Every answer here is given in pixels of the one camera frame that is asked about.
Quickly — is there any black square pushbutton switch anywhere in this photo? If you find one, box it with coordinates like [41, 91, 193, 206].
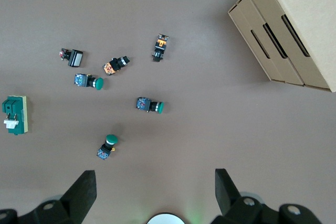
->
[59, 48, 85, 68]

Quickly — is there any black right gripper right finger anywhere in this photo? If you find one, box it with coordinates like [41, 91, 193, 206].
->
[211, 168, 323, 224]

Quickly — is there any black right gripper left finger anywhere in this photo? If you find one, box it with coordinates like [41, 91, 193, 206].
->
[0, 170, 97, 224]

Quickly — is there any brown cardboard box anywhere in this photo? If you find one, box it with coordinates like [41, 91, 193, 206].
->
[227, 0, 336, 93]

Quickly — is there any green mushroom pushbutton switch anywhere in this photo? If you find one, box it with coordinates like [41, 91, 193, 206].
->
[97, 134, 119, 160]
[135, 97, 165, 114]
[74, 73, 104, 91]

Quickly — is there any green load switch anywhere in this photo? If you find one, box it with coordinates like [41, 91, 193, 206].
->
[2, 95, 28, 135]

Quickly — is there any black selector switch orange base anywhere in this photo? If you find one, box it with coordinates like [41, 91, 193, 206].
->
[151, 34, 170, 63]
[102, 56, 131, 76]

